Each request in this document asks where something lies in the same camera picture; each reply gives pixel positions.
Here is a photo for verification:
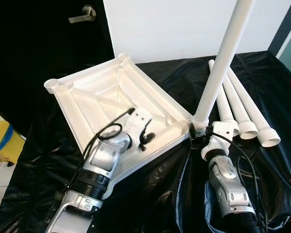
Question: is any yellow bin with blue band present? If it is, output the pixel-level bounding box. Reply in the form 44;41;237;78
0;120;26;166

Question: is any black door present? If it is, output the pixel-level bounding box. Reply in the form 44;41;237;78
0;0;115;136

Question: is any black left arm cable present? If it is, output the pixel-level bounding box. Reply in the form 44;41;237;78
63;108;136;195

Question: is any dark grey window frame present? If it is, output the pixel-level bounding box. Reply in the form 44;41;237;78
268;5;291;56

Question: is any white plastic table leg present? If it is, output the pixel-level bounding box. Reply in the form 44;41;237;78
227;67;281;148
209;60;240;137
222;73;259;141
192;0;257;136

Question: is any white plastic table top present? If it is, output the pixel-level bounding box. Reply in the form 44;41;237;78
44;52;194;187

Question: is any black plastic table cover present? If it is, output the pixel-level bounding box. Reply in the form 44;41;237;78
0;51;291;233

